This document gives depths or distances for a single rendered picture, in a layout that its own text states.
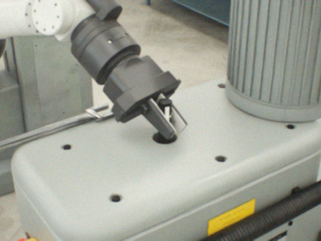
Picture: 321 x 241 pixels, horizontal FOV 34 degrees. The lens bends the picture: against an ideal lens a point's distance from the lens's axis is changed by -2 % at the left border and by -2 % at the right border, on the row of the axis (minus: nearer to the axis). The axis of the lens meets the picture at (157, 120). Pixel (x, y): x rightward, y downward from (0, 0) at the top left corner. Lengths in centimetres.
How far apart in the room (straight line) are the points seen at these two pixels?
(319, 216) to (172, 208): 41
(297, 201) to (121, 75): 33
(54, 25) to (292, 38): 36
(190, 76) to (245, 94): 448
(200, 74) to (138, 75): 460
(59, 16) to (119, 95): 15
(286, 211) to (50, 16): 46
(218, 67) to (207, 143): 477
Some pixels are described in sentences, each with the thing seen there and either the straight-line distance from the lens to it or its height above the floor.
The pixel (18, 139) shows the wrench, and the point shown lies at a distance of 82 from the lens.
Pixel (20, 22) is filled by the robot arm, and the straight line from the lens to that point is 92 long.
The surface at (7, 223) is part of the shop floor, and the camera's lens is 364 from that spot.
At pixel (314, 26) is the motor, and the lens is 82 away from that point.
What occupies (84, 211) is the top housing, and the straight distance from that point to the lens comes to 68.
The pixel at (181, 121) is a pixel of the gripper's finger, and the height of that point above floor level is 192.
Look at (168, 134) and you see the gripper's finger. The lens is 78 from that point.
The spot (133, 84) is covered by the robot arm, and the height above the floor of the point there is 198.
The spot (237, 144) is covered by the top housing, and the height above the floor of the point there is 189.
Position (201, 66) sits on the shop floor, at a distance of 557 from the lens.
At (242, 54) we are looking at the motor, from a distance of 87.
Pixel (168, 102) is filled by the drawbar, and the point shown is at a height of 195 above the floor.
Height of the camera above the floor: 233
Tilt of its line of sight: 31 degrees down
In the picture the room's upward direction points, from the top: straight up
